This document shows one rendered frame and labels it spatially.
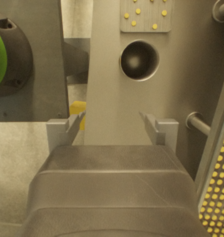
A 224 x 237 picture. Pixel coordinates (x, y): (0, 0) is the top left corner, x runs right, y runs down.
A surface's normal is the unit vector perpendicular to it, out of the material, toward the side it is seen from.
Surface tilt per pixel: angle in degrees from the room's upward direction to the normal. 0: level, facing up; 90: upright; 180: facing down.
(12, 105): 0
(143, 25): 0
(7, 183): 0
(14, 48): 73
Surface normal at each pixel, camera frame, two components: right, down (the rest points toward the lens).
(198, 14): 0.00, 0.30
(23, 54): 0.91, 0.10
